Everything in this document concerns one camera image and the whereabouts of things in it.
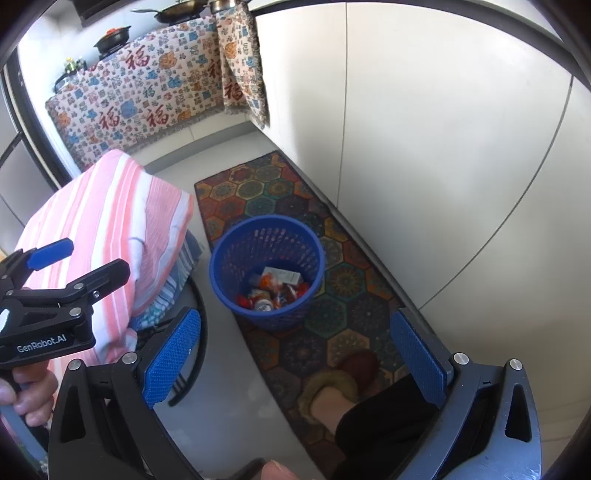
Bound seasoning bottles rack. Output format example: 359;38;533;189
53;58;90;90

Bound white counter cabinets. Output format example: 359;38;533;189
249;0;591;384

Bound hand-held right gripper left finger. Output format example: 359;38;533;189
48;306;204;480

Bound green white milk carton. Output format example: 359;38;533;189
263;266;304;288

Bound person's left hand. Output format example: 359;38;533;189
0;362;57;430

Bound grey refrigerator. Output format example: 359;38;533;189
0;60;63;250

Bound black clay pot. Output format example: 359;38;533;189
93;26;133;58

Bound person's right hand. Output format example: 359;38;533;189
259;460;302;480

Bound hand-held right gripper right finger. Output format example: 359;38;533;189
392;307;542;480

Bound patterned floor mat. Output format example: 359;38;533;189
194;150;446;467

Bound blue striped cloth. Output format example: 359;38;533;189
134;231;204;330

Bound black wok with lid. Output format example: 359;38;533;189
130;0;206;24

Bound pink striped tablecloth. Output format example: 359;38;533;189
0;149;195;416

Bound blue plastic bin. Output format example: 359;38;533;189
209;215;326;332

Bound small printed cloth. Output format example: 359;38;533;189
216;0;270;131

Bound large printed cloth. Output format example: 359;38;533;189
45;14;232;172

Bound brown fuzzy slipper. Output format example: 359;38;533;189
297;349;380;418

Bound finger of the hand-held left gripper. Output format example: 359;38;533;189
0;237;75;289
7;258;131;308

